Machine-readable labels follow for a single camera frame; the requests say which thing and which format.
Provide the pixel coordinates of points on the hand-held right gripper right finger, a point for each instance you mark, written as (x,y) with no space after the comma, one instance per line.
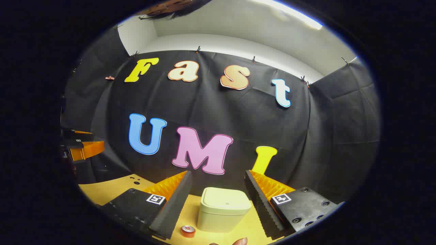
(260,200)

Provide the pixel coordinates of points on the person's hair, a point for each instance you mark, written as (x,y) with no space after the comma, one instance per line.
(167,8)

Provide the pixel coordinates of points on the red pop can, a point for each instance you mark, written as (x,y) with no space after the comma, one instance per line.
(187,231)

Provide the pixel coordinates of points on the wooden desktop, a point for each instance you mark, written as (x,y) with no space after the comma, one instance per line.
(102,190)

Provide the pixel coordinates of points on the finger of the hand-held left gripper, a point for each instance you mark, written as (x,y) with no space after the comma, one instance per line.
(88,149)
(85,136)

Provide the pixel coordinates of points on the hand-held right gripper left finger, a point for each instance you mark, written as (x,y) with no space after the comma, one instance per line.
(173,207)

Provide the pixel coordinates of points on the pale green garbage bin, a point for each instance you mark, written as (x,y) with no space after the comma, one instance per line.
(221,212)

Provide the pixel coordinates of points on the black backdrop cloth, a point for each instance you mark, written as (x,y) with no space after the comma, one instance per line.
(238,119)

